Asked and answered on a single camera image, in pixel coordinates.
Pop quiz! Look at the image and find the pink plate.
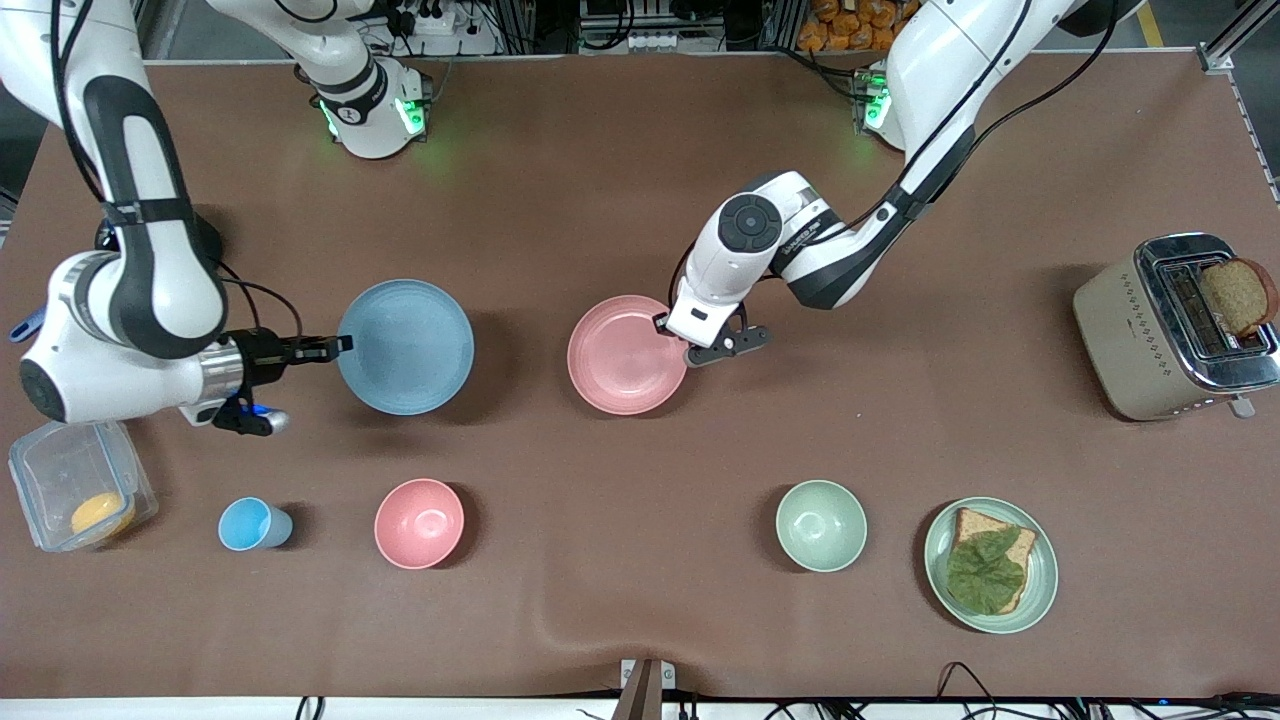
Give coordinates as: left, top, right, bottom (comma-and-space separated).
566, 294, 690, 417

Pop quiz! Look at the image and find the blue plate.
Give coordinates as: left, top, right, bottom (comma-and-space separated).
336, 279, 476, 417

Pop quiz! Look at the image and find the brown table mat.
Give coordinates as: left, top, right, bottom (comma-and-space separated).
0, 52, 1280, 701

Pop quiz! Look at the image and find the light blue plastic cup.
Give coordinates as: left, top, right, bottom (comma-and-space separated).
218, 497, 295, 552

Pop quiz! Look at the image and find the pink bowl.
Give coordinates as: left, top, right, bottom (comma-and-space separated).
374, 478, 467, 571

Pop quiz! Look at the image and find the yellow round food piece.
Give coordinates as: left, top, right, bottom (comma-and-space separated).
70, 492, 137, 537

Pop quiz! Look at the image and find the clear plastic lidded container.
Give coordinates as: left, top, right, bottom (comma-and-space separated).
8, 420, 160, 554

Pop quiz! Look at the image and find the green bowl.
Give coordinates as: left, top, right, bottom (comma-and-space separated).
775, 480, 869, 574

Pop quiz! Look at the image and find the orange packaged bread bag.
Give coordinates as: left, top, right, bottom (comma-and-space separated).
796, 0, 926, 53

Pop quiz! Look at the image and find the green lettuce leaf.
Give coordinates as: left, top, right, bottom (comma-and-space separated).
946, 527, 1027, 615

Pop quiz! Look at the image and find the brown bread slice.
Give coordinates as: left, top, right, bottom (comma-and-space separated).
950, 507, 1039, 615

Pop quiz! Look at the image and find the green plate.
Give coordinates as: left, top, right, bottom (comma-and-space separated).
923, 496, 1060, 635

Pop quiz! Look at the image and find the beige and chrome toaster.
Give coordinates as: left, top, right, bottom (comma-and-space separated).
1072, 232, 1280, 422

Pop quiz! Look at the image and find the brown toast slice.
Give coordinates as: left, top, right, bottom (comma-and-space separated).
1199, 257, 1280, 339

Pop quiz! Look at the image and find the black pot with blue handle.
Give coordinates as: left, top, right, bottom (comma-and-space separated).
9, 210, 226, 344

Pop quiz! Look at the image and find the black looped floor cable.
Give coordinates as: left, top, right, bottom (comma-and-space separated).
936, 661, 1004, 720

